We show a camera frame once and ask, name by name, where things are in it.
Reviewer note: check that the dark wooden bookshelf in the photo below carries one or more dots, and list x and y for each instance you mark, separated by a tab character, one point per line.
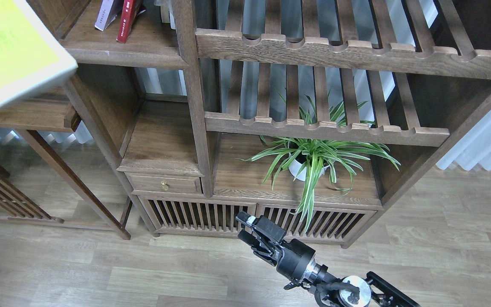
186	98

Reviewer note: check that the green spider plant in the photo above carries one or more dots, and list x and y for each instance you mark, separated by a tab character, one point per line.
332	152

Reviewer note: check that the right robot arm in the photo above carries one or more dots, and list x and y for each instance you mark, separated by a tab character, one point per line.
351	291

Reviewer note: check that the white paperback book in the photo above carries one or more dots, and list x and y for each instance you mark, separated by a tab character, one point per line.
108	12

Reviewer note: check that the white plant pot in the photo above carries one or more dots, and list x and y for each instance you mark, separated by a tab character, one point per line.
299	168

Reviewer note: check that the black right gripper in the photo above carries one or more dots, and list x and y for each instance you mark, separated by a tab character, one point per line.
294	260

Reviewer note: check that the slatted wooden rack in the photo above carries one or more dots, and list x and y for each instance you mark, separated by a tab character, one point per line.
18	206

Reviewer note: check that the red book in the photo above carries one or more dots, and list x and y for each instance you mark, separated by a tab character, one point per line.
130	9

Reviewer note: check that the wooden side table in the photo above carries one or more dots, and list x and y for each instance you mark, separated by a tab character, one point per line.
53	111

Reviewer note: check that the yellow green book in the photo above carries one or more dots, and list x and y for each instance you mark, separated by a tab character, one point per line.
31	59

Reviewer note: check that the brass drawer knob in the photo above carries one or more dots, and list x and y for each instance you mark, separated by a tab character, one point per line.
164	186

